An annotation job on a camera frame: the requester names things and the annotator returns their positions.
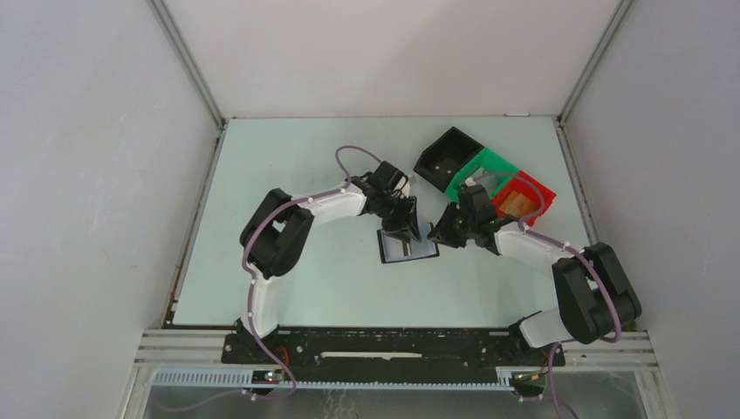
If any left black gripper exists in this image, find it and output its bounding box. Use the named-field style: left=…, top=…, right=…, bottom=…
left=376, top=194, right=421, bottom=244

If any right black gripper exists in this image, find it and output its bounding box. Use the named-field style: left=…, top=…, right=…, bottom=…
left=427, top=201, right=476, bottom=249

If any black card holder wallet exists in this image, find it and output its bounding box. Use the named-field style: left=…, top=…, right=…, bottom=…
left=376, top=222, right=440, bottom=264

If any white card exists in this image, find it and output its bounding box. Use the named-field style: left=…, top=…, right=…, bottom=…
left=476, top=174, right=506, bottom=198

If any black plastic bin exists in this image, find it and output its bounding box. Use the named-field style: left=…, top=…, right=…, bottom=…
left=414, top=127, right=484, bottom=192

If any orange card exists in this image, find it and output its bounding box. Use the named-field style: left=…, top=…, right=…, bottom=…
left=500, top=191, right=538, bottom=217

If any green plastic bin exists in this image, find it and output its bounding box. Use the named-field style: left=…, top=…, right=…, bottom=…
left=443, top=148, right=519, bottom=203

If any red plastic bin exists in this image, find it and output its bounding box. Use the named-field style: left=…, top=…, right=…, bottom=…
left=491, top=171, right=557, bottom=227

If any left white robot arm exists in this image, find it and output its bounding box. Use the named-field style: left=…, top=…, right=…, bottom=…
left=239, top=161, right=421, bottom=364

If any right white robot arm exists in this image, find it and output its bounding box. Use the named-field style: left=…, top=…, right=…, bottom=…
left=428, top=184, right=642, bottom=365

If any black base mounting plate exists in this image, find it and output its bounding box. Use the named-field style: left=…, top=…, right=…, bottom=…
left=221, top=324, right=565, bottom=385

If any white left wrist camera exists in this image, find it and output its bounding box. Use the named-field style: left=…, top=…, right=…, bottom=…
left=393, top=175, right=411, bottom=197

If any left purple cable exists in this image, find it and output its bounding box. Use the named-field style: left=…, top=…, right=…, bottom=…
left=241, top=145, right=383, bottom=402

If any aluminium frame rail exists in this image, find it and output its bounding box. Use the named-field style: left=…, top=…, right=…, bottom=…
left=134, top=326, right=658, bottom=391

